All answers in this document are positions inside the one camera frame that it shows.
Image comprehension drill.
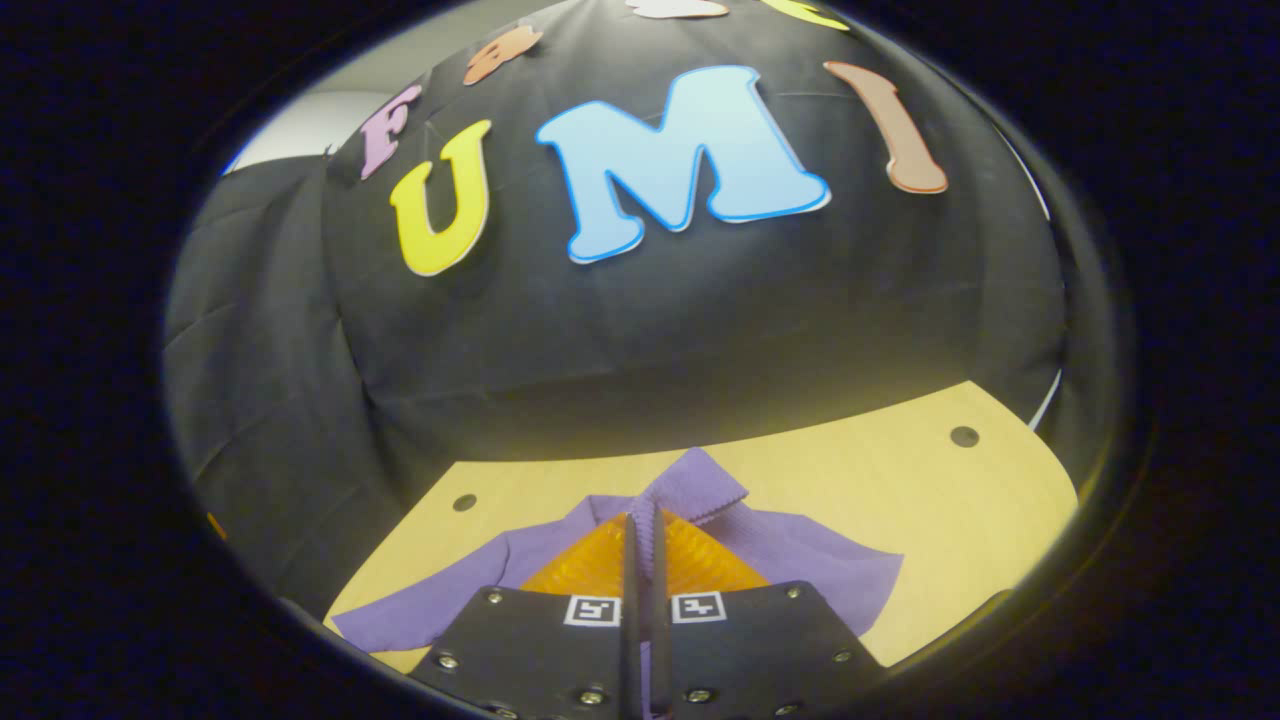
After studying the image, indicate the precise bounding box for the white cable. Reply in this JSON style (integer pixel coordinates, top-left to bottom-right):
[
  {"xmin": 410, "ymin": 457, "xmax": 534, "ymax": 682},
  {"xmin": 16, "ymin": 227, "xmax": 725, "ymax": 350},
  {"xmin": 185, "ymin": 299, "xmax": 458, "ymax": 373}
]
[{"xmin": 1028, "ymin": 368, "xmax": 1063, "ymax": 433}]

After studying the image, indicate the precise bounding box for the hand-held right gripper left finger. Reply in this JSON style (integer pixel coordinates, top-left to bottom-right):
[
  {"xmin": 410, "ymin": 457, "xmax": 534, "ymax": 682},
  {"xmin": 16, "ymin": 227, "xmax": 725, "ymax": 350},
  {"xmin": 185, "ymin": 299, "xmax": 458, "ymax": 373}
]
[{"xmin": 408, "ymin": 512, "xmax": 643, "ymax": 720}]

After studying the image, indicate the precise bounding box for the black backdrop cloth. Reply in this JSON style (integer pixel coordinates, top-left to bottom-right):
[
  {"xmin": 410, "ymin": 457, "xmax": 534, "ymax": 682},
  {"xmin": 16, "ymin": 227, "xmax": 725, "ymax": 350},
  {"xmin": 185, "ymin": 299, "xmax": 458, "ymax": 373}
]
[{"xmin": 163, "ymin": 0, "xmax": 1101, "ymax": 621}]

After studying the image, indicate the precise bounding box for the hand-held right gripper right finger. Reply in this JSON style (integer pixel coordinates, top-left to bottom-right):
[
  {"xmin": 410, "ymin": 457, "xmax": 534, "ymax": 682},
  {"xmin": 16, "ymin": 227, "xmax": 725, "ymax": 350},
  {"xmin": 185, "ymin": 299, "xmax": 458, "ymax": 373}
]
[{"xmin": 650, "ymin": 505, "xmax": 889, "ymax": 720}]

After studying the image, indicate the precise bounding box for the purple knit cardigan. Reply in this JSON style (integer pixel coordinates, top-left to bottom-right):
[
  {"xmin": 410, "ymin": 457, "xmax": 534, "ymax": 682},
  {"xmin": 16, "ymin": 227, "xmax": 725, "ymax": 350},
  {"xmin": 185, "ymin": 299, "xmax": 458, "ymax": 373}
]
[{"xmin": 330, "ymin": 447, "xmax": 906, "ymax": 720}]

